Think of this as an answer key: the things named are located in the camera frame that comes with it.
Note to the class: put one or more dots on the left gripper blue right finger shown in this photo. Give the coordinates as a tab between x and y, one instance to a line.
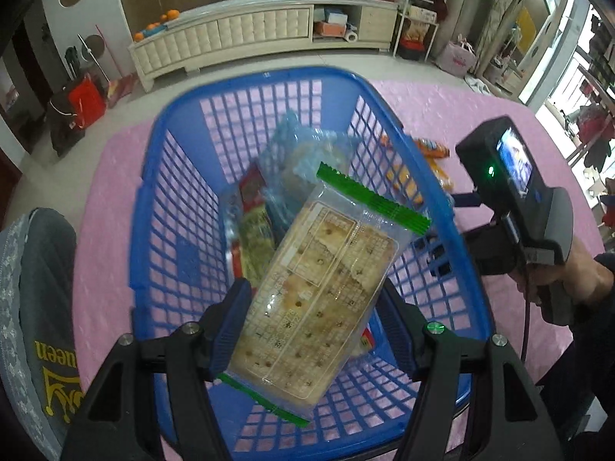
403	324

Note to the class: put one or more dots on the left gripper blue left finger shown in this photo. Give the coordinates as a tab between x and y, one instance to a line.
224	323

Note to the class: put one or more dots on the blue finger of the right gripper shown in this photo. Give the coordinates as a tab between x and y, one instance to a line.
464	199

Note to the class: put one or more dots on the red white snack pouch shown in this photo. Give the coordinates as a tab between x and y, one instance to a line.
249	228

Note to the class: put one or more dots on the green-sealed cracker pack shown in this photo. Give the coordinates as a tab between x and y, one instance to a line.
317	295

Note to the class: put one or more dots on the light blue cracker pack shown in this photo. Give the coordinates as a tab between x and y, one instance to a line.
290	163

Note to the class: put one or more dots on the blue plastic basket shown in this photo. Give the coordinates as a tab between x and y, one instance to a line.
220	181

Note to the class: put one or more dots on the person right hand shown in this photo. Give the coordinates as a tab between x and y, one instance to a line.
585	280

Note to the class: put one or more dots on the orange flat snack packet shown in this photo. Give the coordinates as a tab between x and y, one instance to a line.
401	178

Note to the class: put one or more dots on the orange snack bar wrapper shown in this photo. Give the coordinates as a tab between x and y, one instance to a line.
432	149

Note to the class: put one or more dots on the pink gift bag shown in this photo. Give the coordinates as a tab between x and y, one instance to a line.
457	57

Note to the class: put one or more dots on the cream tufted tv cabinet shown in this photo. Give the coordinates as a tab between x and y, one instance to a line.
237	29

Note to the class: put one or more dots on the black bag on floor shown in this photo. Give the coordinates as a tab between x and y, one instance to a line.
61	120

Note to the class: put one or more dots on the red bag on floor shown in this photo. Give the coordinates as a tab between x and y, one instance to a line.
88	104

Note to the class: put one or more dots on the oranges on cabinet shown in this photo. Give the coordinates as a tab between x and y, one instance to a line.
156	27

